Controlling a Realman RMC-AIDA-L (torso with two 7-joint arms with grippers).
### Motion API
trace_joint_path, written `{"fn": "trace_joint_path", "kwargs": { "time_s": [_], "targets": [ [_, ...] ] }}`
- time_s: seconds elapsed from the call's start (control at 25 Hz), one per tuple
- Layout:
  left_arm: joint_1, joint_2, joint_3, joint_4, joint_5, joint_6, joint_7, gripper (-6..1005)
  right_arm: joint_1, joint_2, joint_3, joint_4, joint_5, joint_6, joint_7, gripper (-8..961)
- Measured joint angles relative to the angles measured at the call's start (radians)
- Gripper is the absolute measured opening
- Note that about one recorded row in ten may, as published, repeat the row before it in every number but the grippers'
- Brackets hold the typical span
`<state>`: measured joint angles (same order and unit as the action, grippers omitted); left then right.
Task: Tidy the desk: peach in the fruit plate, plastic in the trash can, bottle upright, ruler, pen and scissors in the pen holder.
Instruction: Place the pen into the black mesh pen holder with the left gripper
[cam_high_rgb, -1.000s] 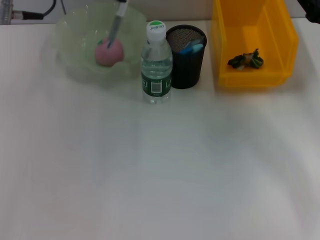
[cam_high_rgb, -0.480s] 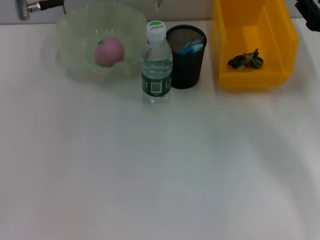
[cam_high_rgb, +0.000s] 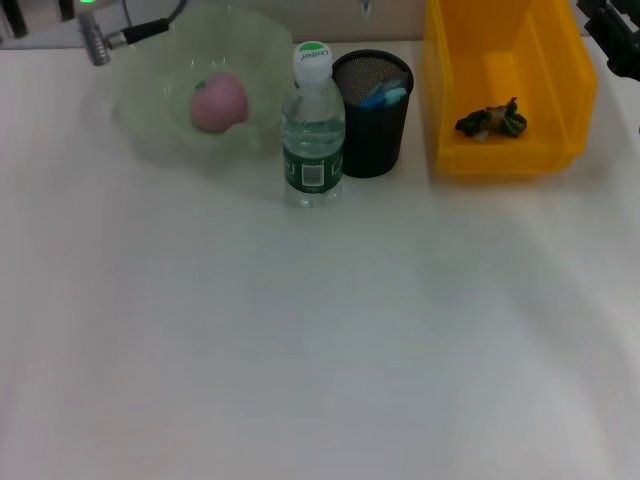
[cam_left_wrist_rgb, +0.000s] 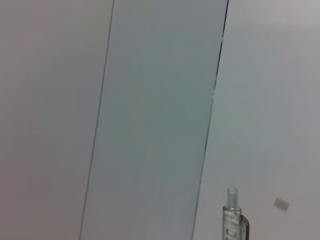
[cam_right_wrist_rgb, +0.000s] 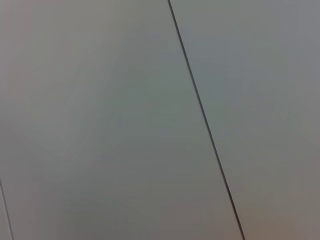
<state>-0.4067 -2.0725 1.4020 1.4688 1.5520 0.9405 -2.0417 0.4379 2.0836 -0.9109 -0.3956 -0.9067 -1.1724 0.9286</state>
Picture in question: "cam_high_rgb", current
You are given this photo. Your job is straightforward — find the pale green fruit plate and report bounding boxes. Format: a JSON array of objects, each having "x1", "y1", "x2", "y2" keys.
[{"x1": 82, "y1": 4, "x2": 297, "y2": 166}]

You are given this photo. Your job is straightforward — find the green plastic wrapper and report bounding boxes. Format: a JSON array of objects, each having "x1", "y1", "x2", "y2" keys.
[{"x1": 453, "y1": 97, "x2": 529, "y2": 140}]

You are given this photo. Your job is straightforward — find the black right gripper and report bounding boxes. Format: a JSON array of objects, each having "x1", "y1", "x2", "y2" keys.
[{"x1": 576, "y1": 0, "x2": 640, "y2": 82}]

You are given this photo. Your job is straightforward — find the black mesh pen holder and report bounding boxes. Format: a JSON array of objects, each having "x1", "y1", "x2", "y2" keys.
[{"x1": 330, "y1": 49, "x2": 415, "y2": 179}]

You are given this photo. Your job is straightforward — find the pink peach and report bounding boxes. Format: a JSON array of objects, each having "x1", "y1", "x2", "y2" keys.
[{"x1": 188, "y1": 72, "x2": 249, "y2": 132}]

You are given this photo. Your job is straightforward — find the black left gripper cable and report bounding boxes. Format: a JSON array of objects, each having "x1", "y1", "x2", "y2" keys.
[{"x1": 122, "y1": 0, "x2": 190, "y2": 46}]

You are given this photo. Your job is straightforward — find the yellow plastic bin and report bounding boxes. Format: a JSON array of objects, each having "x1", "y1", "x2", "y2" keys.
[{"x1": 419, "y1": 0, "x2": 599, "y2": 176}]

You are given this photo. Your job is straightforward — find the blue scissors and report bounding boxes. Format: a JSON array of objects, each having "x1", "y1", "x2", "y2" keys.
[{"x1": 355, "y1": 86, "x2": 408, "y2": 111}]

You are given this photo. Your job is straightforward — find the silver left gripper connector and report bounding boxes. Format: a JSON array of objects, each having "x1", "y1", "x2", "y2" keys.
[{"x1": 77, "y1": 12, "x2": 130, "y2": 67}]

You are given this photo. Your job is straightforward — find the clear green-label water bottle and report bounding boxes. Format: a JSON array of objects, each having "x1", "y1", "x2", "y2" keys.
[{"x1": 281, "y1": 40, "x2": 347, "y2": 209}]

